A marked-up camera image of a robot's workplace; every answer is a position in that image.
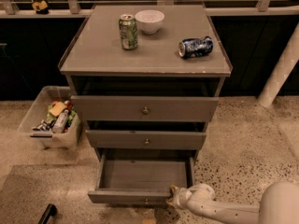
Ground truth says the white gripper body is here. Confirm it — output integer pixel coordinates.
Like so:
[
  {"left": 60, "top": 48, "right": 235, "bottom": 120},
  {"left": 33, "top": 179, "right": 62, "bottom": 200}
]
[{"left": 170, "top": 186, "right": 200, "bottom": 210}]

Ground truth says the grey bottom drawer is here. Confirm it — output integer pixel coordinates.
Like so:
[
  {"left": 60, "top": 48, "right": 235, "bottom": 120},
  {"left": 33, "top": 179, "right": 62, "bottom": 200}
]
[{"left": 89, "top": 148, "right": 194, "bottom": 205}]

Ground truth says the grey drawer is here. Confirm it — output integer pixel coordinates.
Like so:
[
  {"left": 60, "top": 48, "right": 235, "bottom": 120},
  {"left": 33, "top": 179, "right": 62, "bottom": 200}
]
[
  {"left": 86, "top": 130, "right": 206, "bottom": 150},
  {"left": 89, "top": 148, "right": 194, "bottom": 205},
  {"left": 71, "top": 95, "right": 219, "bottom": 122}
]

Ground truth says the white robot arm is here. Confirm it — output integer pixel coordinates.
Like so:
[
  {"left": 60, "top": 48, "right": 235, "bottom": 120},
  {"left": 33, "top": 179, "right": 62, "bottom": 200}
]
[{"left": 166, "top": 181, "right": 299, "bottom": 224}]

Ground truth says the grey middle drawer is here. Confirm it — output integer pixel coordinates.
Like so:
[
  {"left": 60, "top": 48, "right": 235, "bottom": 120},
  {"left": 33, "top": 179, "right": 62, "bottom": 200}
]
[{"left": 86, "top": 130, "right": 206, "bottom": 150}]

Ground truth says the grey drawer cabinet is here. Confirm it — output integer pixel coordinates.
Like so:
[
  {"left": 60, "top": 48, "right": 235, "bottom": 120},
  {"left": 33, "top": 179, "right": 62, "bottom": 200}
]
[{"left": 57, "top": 4, "right": 234, "bottom": 173}]

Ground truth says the grey top drawer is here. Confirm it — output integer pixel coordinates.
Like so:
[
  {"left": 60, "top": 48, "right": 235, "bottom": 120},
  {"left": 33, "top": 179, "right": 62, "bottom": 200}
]
[{"left": 71, "top": 95, "right": 219, "bottom": 122}]

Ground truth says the white diagonal pillar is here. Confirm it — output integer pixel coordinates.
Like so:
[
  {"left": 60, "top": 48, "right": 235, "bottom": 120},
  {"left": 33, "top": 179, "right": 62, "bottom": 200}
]
[{"left": 257, "top": 24, "right": 299, "bottom": 107}]

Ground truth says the white plastic bottle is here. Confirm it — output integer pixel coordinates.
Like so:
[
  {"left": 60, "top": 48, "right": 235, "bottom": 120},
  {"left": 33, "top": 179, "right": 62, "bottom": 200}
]
[{"left": 52, "top": 109, "right": 69, "bottom": 133}]

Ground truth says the blue crushed soda can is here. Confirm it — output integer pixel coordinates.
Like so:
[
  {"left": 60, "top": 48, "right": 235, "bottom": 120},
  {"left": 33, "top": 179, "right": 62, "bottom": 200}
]
[{"left": 178, "top": 36, "right": 213, "bottom": 59}]

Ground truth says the yellow sponge in bin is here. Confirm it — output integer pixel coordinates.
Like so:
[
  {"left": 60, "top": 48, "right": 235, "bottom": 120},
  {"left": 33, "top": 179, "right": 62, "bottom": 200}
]
[{"left": 50, "top": 102, "right": 66, "bottom": 117}]

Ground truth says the clear plastic bin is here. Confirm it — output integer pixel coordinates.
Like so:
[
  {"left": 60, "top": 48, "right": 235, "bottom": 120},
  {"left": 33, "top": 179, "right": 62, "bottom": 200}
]
[{"left": 18, "top": 86, "right": 82, "bottom": 149}]

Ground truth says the white ceramic bowl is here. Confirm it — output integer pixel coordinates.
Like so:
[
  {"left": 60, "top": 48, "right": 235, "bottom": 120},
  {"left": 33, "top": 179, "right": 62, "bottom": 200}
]
[{"left": 135, "top": 9, "right": 164, "bottom": 35}]

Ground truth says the green soda can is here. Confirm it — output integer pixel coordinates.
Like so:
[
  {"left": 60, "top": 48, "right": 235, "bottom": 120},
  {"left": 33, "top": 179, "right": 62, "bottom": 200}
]
[{"left": 119, "top": 14, "right": 137, "bottom": 50}]

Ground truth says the yellow black toy on ledge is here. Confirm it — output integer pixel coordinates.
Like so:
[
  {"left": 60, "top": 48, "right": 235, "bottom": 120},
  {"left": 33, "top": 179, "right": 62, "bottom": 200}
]
[{"left": 32, "top": 0, "right": 49, "bottom": 14}]

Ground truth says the black handle on floor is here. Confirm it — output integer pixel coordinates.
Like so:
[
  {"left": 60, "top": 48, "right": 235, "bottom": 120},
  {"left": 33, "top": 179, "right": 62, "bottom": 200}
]
[{"left": 38, "top": 203, "right": 57, "bottom": 224}]

